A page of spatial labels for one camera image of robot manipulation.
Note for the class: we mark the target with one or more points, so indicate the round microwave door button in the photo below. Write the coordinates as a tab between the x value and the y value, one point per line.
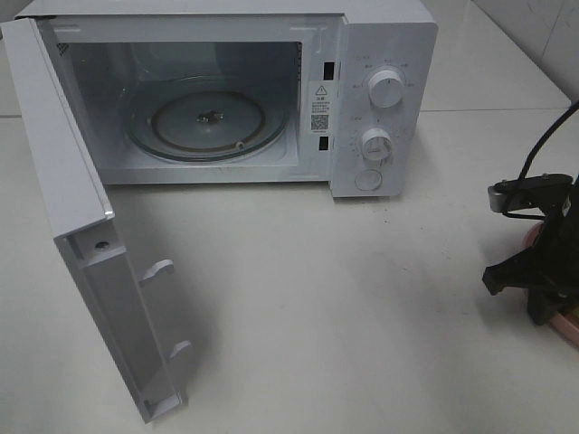
368	180

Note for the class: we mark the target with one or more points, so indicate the pink round plate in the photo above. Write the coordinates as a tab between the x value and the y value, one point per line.
565	324

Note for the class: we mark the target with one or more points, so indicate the white microwave knob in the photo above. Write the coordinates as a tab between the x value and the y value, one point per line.
376	145
386	87

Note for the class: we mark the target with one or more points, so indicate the white lower microwave knob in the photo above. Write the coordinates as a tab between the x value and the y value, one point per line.
376	145

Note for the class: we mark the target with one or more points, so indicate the white upper microwave knob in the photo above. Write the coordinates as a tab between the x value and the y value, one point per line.
386	87

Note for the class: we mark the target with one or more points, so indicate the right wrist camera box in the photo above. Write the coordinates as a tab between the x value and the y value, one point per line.
544	192

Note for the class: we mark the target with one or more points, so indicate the white microwave oven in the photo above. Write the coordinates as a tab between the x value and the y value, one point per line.
326	50

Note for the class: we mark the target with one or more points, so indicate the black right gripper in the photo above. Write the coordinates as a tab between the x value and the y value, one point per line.
558	253

